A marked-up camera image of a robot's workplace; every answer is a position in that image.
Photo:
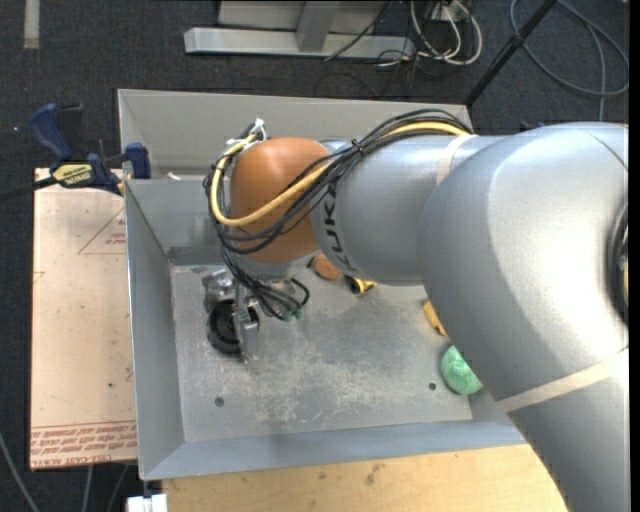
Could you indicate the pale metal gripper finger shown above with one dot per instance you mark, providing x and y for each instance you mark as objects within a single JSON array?
[{"x": 250, "y": 340}]

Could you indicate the clear glass object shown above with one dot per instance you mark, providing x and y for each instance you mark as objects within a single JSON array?
[{"x": 217, "y": 287}]

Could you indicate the brown round toy food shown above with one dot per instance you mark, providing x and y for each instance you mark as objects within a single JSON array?
[{"x": 327, "y": 267}]

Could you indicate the grey metal bin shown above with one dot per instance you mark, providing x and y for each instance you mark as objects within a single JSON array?
[{"x": 340, "y": 380}]

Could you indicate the yellow and black small tool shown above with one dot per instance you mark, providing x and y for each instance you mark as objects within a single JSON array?
[{"x": 361, "y": 285}]

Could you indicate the brown cardboard board red print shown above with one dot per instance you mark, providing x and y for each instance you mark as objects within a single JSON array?
[{"x": 80, "y": 310}]

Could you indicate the yellow flat block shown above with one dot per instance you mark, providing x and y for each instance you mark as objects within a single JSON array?
[{"x": 434, "y": 317}]

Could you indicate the green sponge ball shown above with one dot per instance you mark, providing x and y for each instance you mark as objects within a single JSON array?
[{"x": 457, "y": 372}]

